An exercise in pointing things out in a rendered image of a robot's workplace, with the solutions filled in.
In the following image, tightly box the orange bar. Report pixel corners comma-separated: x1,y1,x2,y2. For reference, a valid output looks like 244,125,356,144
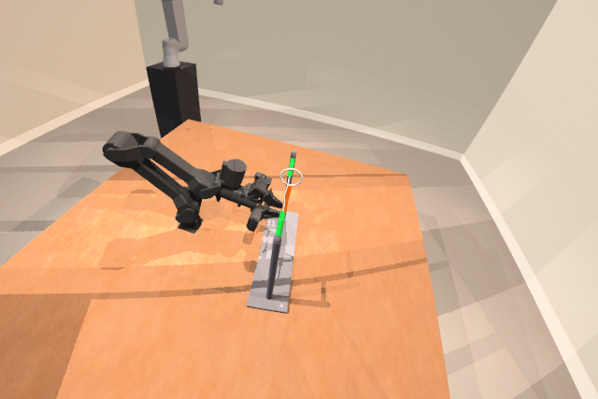
279,168,303,214

